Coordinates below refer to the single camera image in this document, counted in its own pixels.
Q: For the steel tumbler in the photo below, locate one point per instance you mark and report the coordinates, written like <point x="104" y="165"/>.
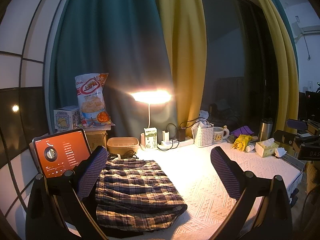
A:
<point x="265" y="130"/>

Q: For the white plastic basket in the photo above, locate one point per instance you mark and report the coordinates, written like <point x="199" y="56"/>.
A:
<point x="203" y="137"/>

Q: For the beige lunch container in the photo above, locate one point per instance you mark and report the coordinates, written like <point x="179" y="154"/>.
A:
<point x="122" y="146"/>

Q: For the bunched yellow curtain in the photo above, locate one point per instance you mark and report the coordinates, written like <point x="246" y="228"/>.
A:
<point x="282" y="67"/>

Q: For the pale blue rolled packet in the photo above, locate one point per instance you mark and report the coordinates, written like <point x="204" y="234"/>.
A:
<point x="203" y="124"/>

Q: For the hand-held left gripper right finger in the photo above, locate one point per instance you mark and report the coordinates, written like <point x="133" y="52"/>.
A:
<point x="225" y="172"/>

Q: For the white charger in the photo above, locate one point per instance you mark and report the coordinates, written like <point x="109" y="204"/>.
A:
<point x="165" y="135"/>

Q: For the silver phone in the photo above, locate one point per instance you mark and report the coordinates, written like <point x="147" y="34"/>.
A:
<point x="292" y="162"/>

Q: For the black monitor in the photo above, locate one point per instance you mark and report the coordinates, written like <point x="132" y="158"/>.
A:
<point x="310" y="105"/>

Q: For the white textured tablecloth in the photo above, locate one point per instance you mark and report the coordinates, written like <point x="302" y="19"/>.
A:
<point x="200" y="192"/>

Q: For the white air conditioner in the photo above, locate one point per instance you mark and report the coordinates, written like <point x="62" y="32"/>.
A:
<point x="307" y="26"/>

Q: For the purple cloth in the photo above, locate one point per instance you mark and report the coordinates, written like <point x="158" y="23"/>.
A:
<point x="242" y="130"/>

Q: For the black charger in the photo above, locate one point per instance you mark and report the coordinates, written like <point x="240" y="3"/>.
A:
<point x="181" y="135"/>

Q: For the wide teal curtain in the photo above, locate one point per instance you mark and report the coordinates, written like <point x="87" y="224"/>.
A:
<point x="105" y="42"/>

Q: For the yellow printed packet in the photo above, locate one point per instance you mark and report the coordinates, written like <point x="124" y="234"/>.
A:
<point x="242" y="141"/>

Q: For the cardboard box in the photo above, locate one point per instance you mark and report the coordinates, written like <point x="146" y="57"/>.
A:
<point x="97" y="138"/>

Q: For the white bear mug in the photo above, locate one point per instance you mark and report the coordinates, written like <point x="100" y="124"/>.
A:
<point x="218" y="136"/>

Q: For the crumpled white paper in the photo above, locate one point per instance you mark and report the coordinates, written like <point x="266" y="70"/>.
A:
<point x="203" y="114"/>

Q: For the small cartoon box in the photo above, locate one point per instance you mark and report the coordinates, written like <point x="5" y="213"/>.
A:
<point x="66" y="118"/>

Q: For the white power strip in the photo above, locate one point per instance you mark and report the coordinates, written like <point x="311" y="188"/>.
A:
<point x="186" y="142"/>

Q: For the snack chips bag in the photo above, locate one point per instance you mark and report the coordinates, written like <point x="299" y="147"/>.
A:
<point x="91" y="100"/>

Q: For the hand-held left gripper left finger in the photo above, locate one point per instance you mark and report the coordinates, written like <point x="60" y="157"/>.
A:
<point x="92" y="172"/>

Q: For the white bottle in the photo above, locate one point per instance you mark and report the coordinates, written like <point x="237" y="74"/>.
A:
<point x="250" y="148"/>

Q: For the plaid pants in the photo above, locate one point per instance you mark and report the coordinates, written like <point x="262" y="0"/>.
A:
<point x="135" y="192"/>

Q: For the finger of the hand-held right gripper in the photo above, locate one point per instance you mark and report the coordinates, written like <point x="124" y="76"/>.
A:
<point x="296" y="123"/>
<point x="283" y="137"/>

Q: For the white desk lamp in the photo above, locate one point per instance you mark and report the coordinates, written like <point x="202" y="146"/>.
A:
<point x="150" y="97"/>

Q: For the wide yellow curtain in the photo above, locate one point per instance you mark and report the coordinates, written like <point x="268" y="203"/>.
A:
<point x="185" y="55"/>

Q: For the milk carton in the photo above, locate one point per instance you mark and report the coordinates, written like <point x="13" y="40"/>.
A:
<point x="150" y="140"/>

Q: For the dark glass window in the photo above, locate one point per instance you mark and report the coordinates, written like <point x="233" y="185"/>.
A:
<point x="232" y="55"/>

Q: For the tissue box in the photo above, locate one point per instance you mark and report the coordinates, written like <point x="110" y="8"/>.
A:
<point x="265" y="150"/>

